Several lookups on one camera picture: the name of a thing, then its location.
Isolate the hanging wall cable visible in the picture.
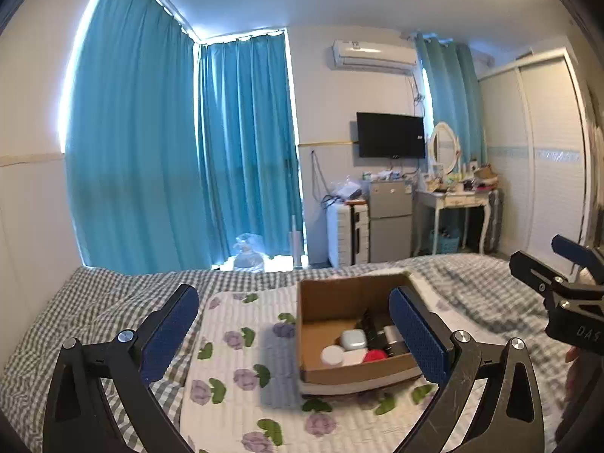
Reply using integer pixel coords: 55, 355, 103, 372
310, 148, 337, 211

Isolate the wide teal curtain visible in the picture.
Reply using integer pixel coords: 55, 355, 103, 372
63, 0, 212, 275

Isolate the brown cardboard box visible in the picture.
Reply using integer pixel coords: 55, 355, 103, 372
296, 272, 431, 396

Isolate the black wall television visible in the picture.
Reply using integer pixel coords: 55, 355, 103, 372
356, 112, 426, 159

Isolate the white mop pole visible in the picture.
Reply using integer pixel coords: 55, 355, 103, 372
286, 156, 308, 269

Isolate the white air conditioner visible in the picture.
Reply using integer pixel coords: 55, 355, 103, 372
331, 39, 419, 75

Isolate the floral quilted mat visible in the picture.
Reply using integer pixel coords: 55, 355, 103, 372
178, 274, 473, 453

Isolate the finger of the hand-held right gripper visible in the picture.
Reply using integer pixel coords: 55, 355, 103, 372
550, 234, 604, 288
509, 250, 570, 299

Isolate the black keypad device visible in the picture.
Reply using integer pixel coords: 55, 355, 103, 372
359, 309, 410, 358

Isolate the clear plastic bag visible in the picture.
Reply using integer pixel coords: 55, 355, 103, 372
232, 233, 269, 273

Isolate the grey mini fridge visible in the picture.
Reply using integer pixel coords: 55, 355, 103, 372
367, 180, 416, 262

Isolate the grey checked blanket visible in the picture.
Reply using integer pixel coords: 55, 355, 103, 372
0, 252, 581, 453

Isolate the white dressing table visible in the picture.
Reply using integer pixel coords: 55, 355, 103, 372
413, 188, 494, 256

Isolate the oval white vanity mirror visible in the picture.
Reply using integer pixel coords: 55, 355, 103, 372
428, 121, 461, 175

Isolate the plastic bag on suitcase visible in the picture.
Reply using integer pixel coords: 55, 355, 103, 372
330, 177, 370, 205

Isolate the narrow teal curtain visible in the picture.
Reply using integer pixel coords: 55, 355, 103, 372
414, 32, 488, 173

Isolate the white suitcase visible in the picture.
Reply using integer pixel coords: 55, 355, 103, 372
327, 203, 370, 268

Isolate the white plastic bottle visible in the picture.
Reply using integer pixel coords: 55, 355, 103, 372
321, 345, 346, 368

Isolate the grey suitcase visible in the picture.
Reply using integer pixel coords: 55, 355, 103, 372
482, 190, 505, 253

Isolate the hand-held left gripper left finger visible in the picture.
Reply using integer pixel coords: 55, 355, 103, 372
42, 284, 201, 453

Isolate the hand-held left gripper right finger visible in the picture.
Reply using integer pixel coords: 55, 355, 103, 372
388, 285, 562, 453

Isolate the white louvred wardrobe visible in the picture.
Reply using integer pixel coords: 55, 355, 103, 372
476, 47, 596, 260

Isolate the teal corner curtain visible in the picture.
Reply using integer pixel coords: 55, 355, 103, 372
194, 28, 305, 265

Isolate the white earbuds case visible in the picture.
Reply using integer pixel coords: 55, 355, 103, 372
340, 329, 368, 352

